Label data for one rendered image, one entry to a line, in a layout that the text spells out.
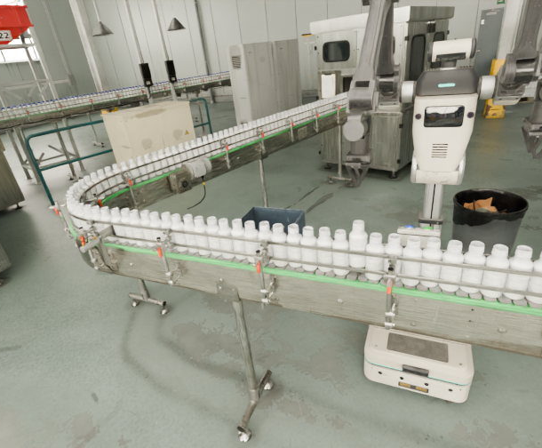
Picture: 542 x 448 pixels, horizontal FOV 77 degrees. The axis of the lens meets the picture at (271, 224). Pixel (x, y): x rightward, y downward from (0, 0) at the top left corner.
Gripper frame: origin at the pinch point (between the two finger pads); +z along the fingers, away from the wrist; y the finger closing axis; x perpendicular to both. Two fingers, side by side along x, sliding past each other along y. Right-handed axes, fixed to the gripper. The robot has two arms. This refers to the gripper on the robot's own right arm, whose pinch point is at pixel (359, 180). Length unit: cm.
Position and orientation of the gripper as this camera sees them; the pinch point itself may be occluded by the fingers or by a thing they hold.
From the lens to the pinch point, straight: 112.0
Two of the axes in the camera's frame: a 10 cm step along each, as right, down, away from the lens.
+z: 0.8, 9.1, 4.1
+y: -3.9, 4.1, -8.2
